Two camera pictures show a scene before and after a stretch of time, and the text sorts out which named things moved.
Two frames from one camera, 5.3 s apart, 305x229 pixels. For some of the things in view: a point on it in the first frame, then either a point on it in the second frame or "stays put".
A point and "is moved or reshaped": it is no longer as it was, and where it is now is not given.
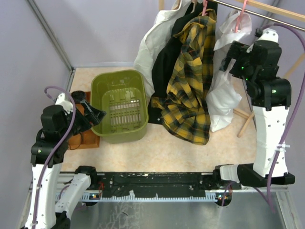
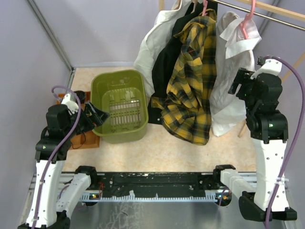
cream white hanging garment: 155,38 stays put
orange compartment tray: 87,139 stays put
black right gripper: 237,50 to 246,79
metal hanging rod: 261,15 stays put
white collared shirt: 223,96 is moved or reshaped
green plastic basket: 123,94 stays put
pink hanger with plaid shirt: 204,3 stays put
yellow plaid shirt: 184,110 stays put
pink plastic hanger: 240,16 to 248,16
